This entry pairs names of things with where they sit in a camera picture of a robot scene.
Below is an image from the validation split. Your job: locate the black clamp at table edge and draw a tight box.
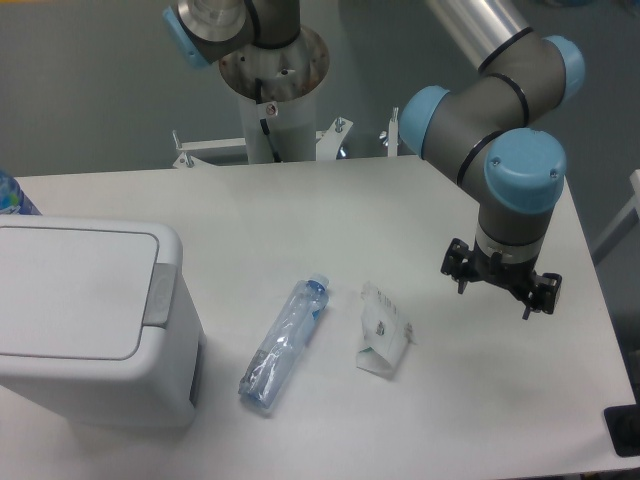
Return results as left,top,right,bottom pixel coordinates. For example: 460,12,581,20
604,404,639,458

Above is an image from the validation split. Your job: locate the white push-button trash can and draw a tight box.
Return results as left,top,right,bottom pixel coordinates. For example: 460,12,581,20
1,215,206,427

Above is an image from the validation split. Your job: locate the crumpled white paper carton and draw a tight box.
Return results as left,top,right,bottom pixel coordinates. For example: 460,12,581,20
356,281,416,379

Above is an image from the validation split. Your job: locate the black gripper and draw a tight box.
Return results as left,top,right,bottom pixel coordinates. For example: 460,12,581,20
441,238,563,320

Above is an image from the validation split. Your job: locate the blue labelled bottle at edge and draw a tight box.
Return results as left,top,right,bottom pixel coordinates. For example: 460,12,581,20
0,171,41,215

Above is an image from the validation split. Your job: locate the white metal frame bracket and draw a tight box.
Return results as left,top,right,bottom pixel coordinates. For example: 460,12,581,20
172,106,402,169

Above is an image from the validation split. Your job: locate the crushed clear plastic bottle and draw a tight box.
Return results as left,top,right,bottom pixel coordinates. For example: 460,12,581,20
238,273,329,410

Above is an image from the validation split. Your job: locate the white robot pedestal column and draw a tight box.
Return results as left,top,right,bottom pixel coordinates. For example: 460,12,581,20
219,26,330,164

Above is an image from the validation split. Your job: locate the white frame leg right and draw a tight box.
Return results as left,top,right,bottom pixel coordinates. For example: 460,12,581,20
591,169,639,265

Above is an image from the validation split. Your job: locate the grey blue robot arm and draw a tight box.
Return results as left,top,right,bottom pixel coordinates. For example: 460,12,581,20
163,1,585,314

